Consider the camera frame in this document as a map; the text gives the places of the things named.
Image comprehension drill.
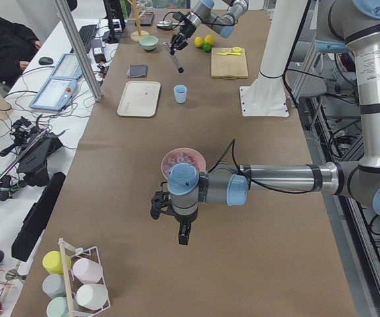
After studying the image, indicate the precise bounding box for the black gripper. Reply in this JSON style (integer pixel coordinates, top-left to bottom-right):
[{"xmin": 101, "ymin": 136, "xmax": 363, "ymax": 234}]
[
  {"xmin": 174, "ymin": 211, "xmax": 198, "ymax": 245},
  {"xmin": 171, "ymin": 17, "xmax": 199, "ymax": 50}
]

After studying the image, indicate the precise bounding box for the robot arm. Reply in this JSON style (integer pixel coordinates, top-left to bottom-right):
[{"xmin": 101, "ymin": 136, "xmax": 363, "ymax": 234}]
[
  {"xmin": 169, "ymin": 0, "xmax": 249, "ymax": 55},
  {"xmin": 151, "ymin": 1, "xmax": 380, "ymax": 245}
]

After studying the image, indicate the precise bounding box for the steel ice scoop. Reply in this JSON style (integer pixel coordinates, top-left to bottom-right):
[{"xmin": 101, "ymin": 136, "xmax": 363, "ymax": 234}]
[{"xmin": 156, "ymin": 20, "xmax": 178, "ymax": 30}]

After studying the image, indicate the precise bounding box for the light blue plastic cup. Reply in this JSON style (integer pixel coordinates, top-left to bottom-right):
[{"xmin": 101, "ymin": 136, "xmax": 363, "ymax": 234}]
[{"xmin": 173, "ymin": 85, "xmax": 188, "ymax": 104}]

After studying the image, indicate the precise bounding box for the clear ice cubes pile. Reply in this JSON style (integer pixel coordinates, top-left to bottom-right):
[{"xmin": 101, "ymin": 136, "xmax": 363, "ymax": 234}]
[{"xmin": 161, "ymin": 152, "xmax": 200, "ymax": 177}]

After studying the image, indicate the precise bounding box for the pink cup in rack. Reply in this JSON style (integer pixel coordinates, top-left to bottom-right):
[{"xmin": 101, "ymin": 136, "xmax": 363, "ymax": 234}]
[{"xmin": 72, "ymin": 258, "xmax": 103, "ymax": 284}]

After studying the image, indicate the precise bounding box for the white cup in rack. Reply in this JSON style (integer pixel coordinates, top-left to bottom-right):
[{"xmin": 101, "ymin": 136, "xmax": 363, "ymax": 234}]
[{"xmin": 75, "ymin": 284, "xmax": 108, "ymax": 310}]

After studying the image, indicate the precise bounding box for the yellow cup in rack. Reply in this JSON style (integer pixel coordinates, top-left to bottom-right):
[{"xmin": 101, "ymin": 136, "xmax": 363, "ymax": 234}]
[{"xmin": 42, "ymin": 250, "xmax": 63, "ymax": 275}]

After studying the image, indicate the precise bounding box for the grey cup in rack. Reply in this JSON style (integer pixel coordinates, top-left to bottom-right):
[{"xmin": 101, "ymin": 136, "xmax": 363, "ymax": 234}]
[{"xmin": 42, "ymin": 273, "xmax": 66, "ymax": 299}]

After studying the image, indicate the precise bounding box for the mint cup in rack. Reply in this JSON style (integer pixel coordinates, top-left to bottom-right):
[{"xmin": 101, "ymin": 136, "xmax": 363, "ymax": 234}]
[{"xmin": 46, "ymin": 297, "xmax": 69, "ymax": 317}]

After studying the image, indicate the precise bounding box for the lower yellow lemon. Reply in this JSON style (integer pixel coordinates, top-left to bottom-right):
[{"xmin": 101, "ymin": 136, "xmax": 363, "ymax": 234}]
[{"xmin": 194, "ymin": 36, "xmax": 204, "ymax": 48}]

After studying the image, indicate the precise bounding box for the yellow lemon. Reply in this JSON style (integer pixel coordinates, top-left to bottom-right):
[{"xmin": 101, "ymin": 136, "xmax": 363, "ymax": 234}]
[
  {"xmin": 194, "ymin": 36, "xmax": 204, "ymax": 48},
  {"xmin": 204, "ymin": 34, "xmax": 215, "ymax": 46}
]

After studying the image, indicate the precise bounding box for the green lime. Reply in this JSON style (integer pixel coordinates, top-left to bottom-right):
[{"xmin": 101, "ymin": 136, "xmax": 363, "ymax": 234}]
[{"xmin": 202, "ymin": 43, "xmax": 211, "ymax": 53}]

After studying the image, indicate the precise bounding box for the upper yellow lemon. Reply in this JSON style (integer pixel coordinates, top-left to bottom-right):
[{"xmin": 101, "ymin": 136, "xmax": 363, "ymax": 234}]
[{"xmin": 204, "ymin": 34, "xmax": 215, "ymax": 46}]

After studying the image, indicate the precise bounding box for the mint green bowl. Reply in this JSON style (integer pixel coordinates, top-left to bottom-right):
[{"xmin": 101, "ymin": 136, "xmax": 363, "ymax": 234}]
[{"xmin": 139, "ymin": 35, "xmax": 159, "ymax": 52}]

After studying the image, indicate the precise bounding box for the dark tray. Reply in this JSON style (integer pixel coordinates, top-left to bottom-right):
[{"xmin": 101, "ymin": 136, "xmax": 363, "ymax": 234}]
[{"xmin": 139, "ymin": 12, "xmax": 155, "ymax": 26}]

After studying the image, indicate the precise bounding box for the bamboo cutting board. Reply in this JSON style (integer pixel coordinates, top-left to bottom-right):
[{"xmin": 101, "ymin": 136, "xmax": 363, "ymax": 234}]
[{"xmin": 211, "ymin": 48, "xmax": 248, "ymax": 79}]

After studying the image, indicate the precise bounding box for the grey folded cloth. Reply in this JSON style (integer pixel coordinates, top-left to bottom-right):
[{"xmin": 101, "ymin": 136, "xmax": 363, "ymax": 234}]
[{"xmin": 127, "ymin": 65, "xmax": 148, "ymax": 78}]

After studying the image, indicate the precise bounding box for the cream rabbit tray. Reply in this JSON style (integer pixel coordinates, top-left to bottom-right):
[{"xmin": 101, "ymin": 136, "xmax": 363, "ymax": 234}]
[{"xmin": 117, "ymin": 81, "xmax": 161, "ymax": 118}]

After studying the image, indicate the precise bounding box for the pink bowl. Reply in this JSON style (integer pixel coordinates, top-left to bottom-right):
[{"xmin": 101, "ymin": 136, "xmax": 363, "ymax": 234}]
[{"xmin": 161, "ymin": 147, "xmax": 206, "ymax": 179}]

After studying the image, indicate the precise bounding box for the black keyboard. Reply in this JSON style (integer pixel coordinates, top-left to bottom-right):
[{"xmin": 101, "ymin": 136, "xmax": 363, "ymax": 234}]
[{"xmin": 79, "ymin": 24, "xmax": 97, "ymax": 53}]

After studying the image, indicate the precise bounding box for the far teach pendant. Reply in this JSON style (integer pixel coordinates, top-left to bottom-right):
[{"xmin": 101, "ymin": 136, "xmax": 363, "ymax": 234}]
[{"xmin": 51, "ymin": 53, "xmax": 83, "ymax": 79}]

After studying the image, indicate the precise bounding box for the teach pendant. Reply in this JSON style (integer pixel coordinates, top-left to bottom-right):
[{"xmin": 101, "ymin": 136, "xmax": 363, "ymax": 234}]
[
  {"xmin": 51, "ymin": 53, "xmax": 83, "ymax": 79},
  {"xmin": 30, "ymin": 77, "xmax": 77, "ymax": 112}
]

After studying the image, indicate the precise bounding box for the near teach pendant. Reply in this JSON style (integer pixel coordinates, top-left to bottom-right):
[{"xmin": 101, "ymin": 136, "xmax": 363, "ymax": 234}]
[{"xmin": 30, "ymin": 77, "xmax": 77, "ymax": 112}]

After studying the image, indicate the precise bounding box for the black computer mouse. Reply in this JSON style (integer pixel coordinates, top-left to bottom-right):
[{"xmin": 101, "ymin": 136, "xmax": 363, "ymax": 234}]
[{"xmin": 38, "ymin": 56, "xmax": 54, "ymax": 66}]

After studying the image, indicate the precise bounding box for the black bar speaker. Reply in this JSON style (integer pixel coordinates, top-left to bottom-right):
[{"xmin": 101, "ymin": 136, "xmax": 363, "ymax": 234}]
[{"xmin": 11, "ymin": 172, "xmax": 66, "ymax": 262}]

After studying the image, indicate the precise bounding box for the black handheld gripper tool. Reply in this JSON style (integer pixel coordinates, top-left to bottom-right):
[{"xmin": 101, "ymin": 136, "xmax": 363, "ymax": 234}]
[{"xmin": 0, "ymin": 117, "xmax": 63, "ymax": 201}]

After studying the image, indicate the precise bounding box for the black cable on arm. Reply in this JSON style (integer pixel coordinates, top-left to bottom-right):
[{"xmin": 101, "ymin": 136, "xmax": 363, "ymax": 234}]
[
  {"xmin": 208, "ymin": 138, "xmax": 323, "ymax": 195},
  {"xmin": 161, "ymin": 11, "xmax": 240, "ymax": 29}
]

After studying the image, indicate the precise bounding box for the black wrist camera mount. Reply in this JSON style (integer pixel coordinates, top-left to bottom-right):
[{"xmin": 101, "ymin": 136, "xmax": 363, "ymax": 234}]
[{"xmin": 150, "ymin": 191, "xmax": 174, "ymax": 220}]

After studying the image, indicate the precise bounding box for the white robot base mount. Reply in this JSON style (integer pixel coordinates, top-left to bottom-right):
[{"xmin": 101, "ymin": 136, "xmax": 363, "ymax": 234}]
[{"xmin": 240, "ymin": 0, "xmax": 309, "ymax": 117}]

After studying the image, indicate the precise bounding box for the aluminium frame post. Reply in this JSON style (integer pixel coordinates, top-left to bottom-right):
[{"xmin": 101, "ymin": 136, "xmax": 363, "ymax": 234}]
[{"xmin": 55, "ymin": 0, "xmax": 102, "ymax": 102}]

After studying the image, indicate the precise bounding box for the white wire cup rack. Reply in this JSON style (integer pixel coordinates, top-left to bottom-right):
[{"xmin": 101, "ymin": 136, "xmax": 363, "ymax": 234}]
[{"xmin": 58, "ymin": 238, "xmax": 111, "ymax": 316}]

